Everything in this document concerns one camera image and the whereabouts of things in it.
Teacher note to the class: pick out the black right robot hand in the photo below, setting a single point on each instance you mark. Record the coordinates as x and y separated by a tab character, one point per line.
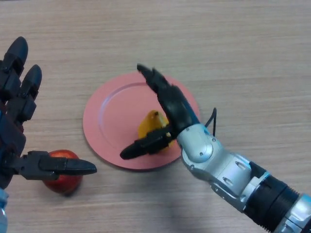
177	106

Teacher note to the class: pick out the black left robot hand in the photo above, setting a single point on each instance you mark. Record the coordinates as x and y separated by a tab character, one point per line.
11	126

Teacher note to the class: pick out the yellow pear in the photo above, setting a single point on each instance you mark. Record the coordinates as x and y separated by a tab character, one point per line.
150	123

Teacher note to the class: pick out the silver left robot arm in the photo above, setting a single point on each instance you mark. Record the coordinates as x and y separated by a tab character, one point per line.
3	213

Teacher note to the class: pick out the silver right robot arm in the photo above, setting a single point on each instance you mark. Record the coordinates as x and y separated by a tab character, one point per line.
218	165

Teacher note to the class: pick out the pink round plate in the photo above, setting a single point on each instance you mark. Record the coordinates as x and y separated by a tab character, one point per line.
114	121

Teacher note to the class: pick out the red apple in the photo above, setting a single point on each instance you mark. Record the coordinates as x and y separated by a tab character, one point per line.
64	184

